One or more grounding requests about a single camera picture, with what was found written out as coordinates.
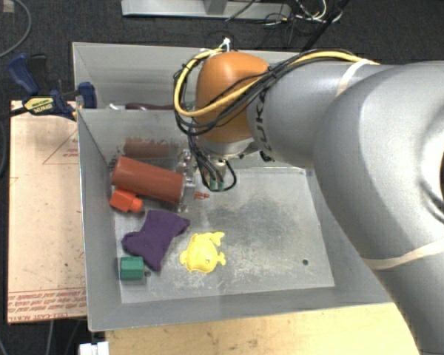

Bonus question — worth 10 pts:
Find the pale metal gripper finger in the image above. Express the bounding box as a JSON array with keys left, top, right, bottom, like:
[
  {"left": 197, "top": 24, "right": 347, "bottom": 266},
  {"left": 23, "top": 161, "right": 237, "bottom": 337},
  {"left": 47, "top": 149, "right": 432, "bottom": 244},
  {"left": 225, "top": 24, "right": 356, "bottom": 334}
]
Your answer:
[
  {"left": 176, "top": 149, "right": 195, "bottom": 179},
  {"left": 178, "top": 180, "right": 198, "bottom": 214}
]

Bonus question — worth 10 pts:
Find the purple cloth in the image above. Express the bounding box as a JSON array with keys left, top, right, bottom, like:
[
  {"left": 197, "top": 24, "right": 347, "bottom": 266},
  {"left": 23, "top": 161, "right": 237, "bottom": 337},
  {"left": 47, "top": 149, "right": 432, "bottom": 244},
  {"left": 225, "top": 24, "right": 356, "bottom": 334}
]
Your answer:
[{"left": 121, "top": 209, "right": 192, "bottom": 273}]

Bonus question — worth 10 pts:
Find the yellow toy fish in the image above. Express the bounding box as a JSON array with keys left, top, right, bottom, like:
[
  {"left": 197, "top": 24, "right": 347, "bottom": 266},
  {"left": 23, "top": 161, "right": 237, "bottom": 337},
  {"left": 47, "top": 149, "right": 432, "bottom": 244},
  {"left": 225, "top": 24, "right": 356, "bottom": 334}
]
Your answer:
[{"left": 178, "top": 231, "right": 227, "bottom": 274}]

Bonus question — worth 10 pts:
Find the orange plastic block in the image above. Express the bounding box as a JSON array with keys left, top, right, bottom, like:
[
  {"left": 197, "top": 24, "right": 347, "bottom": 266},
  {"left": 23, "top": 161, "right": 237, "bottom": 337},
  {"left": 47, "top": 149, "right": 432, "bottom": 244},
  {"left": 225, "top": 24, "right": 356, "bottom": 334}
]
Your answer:
[{"left": 109, "top": 188, "right": 145, "bottom": 214}]

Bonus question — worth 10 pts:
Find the grey metal bin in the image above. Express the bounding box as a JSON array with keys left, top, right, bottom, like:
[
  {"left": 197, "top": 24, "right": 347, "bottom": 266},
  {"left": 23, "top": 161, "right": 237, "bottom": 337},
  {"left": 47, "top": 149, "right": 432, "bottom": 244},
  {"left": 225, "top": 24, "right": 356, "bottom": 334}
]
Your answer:
[{"left": 72, "top": 41, "right": 393, "bottom": 333}]

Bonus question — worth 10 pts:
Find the green block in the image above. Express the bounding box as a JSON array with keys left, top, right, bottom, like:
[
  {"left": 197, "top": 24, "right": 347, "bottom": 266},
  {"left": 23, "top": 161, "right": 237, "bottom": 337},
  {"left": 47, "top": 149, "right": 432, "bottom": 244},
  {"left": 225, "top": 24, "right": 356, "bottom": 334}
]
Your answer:
[{"left": 118, "top": 255, "right": 147, "bottom": 282}]

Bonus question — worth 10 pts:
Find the brown cardboard board, red print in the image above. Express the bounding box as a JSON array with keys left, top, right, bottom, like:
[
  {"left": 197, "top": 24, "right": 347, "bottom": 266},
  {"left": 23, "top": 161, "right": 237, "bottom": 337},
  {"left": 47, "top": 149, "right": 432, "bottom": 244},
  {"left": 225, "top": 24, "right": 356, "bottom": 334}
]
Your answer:
[{"left": 7, "top": 100, "right": 88, "bottom": 325}]

